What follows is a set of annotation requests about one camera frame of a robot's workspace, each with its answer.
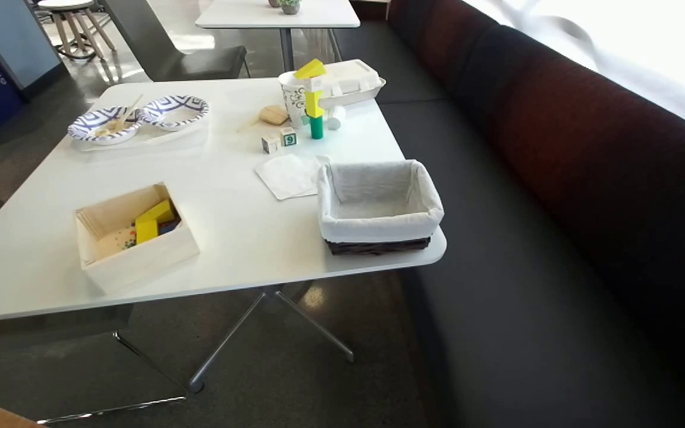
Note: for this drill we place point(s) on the small white round object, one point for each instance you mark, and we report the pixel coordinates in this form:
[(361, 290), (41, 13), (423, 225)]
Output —
[(334, 120)]

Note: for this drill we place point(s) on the small green potted plant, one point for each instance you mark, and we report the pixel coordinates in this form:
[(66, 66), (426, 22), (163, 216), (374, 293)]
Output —
[(288, 7)]

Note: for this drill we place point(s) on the dark grey chair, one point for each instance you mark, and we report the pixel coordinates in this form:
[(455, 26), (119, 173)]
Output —
[(191, 62)]

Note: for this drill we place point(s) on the small green cube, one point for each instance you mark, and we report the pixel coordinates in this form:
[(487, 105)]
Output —
[(288, 140)]

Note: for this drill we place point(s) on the small yellow upright block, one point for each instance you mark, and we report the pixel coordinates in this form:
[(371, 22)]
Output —
[(314, 104)]

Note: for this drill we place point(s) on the metal table base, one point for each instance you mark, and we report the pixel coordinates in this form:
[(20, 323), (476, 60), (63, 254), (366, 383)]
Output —
[(232, 336)]

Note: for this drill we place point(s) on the dark basket with white liner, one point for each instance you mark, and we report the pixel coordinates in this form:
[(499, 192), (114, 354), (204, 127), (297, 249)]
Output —
[(379, 198)]

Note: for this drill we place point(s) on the green cylinder block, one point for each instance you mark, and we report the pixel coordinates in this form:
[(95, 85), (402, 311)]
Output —
[(317, 127)]

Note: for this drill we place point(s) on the beige food piece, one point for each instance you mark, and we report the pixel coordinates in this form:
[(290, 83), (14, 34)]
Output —
[(106, 131), (122, 124)]

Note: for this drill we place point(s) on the wooden stool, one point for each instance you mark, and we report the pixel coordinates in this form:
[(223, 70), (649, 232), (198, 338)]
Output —
[(77, 33)]

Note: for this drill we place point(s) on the small white cube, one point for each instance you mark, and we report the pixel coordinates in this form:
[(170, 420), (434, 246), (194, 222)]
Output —
[(270, 146)]

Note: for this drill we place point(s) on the yellow wedge block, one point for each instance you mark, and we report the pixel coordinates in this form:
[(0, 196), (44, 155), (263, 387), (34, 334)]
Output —
[(309, 70)]

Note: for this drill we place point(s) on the white background table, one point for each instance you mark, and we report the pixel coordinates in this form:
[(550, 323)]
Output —
[(279, 15)]

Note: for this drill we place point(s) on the blue patterned paper bowl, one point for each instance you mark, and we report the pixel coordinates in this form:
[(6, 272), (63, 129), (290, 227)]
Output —
[(175, 110), (88, 127)]

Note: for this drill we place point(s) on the white paper napkin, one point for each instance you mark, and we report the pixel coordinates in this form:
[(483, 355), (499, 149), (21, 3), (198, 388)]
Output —
[(285, 177)]

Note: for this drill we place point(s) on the dark red upholstered bench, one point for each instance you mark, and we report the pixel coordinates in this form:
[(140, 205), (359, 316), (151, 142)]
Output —
[(580, 240)]

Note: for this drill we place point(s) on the light wooden box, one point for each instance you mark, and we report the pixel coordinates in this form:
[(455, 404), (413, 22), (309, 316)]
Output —
[(140, 257)]

